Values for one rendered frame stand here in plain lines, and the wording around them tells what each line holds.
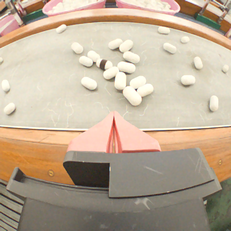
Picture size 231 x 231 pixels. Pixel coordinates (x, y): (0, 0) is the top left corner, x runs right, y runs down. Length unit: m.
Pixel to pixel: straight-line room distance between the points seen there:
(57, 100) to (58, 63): 0.09
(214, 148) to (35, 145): 0.31
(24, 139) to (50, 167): 0.07
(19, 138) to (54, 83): 0.13
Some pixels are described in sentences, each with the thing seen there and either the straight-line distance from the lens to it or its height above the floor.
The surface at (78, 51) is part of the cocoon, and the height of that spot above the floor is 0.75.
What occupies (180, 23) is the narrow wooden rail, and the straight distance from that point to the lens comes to 0.42.
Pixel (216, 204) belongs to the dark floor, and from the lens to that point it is 1.67.
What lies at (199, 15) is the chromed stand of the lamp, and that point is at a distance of 0.81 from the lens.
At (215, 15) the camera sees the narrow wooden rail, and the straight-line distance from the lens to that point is 0.90.
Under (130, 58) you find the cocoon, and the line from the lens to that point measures 0.25.
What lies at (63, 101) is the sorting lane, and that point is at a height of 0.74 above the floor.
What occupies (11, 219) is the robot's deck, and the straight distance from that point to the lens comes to 0.53.
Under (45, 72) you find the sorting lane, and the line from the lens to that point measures 0.29.
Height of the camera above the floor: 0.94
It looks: 76 degrees down
